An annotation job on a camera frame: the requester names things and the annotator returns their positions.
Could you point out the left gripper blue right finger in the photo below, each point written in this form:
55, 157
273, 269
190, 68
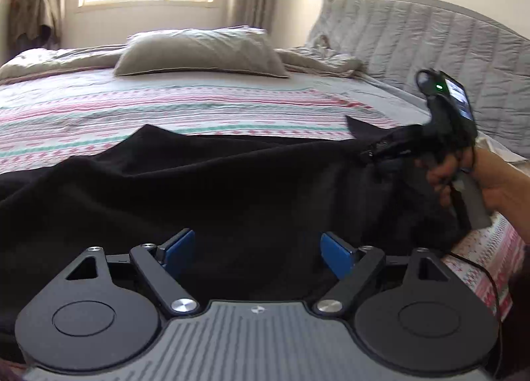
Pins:
338, 255

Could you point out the hanging khaki jacket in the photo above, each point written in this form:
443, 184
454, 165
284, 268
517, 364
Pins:
35, 24

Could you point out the grey pillow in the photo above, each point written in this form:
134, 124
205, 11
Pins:
236, 49

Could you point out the patterned bedspread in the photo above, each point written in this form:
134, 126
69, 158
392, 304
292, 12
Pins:
67, 116

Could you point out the black pants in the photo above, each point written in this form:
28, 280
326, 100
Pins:
258, 206

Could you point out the person right hand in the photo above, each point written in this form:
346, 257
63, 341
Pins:
505, 189

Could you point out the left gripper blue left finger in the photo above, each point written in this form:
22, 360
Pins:
177, 252

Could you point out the folded grey duvet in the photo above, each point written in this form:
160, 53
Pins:
40, 62

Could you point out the crumpled grey blanket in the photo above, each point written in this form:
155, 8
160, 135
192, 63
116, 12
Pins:
317, 57

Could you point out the grey quilted headboard cover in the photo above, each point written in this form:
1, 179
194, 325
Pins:
394, 39

